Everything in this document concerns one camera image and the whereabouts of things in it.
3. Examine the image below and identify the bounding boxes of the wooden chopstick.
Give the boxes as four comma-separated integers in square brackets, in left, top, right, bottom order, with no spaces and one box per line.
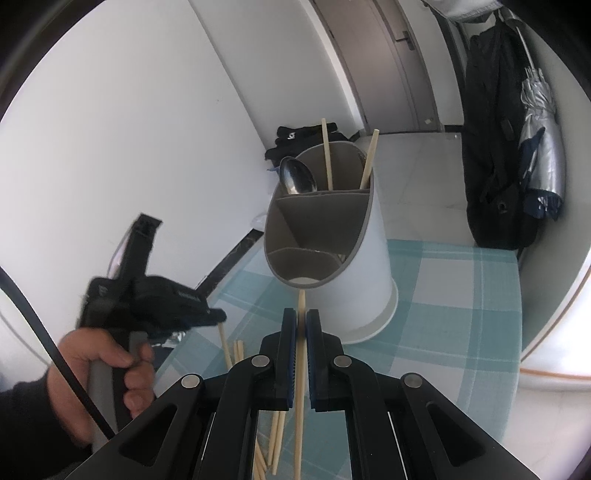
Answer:
[321,118,334,191]
[254,440,267,480]
[294,290,308,480]
[271,411,287,475]
[360,129,380,189]
[233,340,245,363]
[217,322,233,370]

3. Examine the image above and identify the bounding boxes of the metal spoon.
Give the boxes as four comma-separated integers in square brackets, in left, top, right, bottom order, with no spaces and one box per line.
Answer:
[279,157,318,195]

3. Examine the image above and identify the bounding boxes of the person's left hand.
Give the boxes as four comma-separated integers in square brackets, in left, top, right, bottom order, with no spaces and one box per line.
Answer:
[46,328,154,446]

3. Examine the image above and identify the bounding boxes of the white grey utensil holder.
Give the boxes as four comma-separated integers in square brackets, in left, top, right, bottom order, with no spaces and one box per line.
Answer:
[264,141,399,344]

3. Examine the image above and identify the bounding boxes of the teal checked tablecloth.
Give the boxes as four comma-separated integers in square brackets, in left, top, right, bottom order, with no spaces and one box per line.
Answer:
[151,238,524,480]

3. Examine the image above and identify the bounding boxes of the black clothes pile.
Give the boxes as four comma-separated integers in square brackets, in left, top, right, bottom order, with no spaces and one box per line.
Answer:
[264,122,357,162]

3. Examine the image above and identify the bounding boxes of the black jacket hanging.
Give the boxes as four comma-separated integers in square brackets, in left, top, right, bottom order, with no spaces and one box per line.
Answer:
[462,20,538,250]

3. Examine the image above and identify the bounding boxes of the grey door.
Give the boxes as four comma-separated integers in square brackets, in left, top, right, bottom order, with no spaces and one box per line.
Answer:
[312,0,439,134]

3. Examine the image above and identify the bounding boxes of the silver blue folded umbrella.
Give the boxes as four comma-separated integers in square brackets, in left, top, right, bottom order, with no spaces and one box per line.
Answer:
[502,8,566,220]

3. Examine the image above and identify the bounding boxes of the white bag hanging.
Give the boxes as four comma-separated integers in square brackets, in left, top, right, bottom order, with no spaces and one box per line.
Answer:
[425,0,502,22]

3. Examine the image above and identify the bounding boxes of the black cable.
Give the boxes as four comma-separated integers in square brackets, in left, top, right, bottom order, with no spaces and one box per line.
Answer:
[0,265,116,439]

